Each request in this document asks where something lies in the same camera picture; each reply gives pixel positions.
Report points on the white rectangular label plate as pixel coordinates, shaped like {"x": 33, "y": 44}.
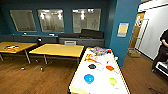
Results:
{"x": 70, "y": 42}

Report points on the blue bowl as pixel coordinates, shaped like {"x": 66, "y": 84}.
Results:
{"x": 88, "y": 78}

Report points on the white wall outlet strip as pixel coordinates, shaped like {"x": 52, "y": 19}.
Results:
{"x": 24, "y": 33}
{"x": 52, "y": 34}

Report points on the yellow paddle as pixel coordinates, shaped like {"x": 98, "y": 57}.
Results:
{"x": 108, "y": 61}

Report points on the red yellow snack bag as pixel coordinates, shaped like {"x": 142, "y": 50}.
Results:
{"x": 89, "y": 58}

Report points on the red bowl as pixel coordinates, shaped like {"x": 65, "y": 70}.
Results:
{"x": 109, "y": 51}

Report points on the yellow wall poster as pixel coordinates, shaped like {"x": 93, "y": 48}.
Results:
{"x": 122, "y": 29}

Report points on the yellow air hockey table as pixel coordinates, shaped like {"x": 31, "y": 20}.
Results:
{"x": 100, "y": 75}

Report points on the dark sofa bench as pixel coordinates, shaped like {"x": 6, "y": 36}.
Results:
{"x": 50, "y": 39}

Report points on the interior glass window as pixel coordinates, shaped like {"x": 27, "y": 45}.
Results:
{"x": 22, "y": 20}
{"x": 86, "y": 20}
{"x": 50, "y": 20}

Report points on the black sofa cushion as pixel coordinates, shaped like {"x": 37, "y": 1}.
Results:
{"x": 91, "y": 33}

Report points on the green bowl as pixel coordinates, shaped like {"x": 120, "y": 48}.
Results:
{"x": 113, "y": 81}

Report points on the brown cardboard floor box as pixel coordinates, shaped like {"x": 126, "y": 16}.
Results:
{"x": 134, "y": 53}

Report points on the tall wooden door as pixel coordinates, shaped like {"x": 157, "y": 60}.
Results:
{"x": 137, "y": 31}

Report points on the small black round object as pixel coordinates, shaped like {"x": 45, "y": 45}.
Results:
{"x": 39, "y": 41}

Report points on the person in black shirt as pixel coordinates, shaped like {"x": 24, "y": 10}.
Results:
{"x": 163, "y": 46}

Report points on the black red paddle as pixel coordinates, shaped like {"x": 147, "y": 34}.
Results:
{"x": 11, "y": 47}

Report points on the yellow wooden table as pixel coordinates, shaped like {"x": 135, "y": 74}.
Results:
{"x": 56, "y": 50}
{"x": 16, "y": 46}

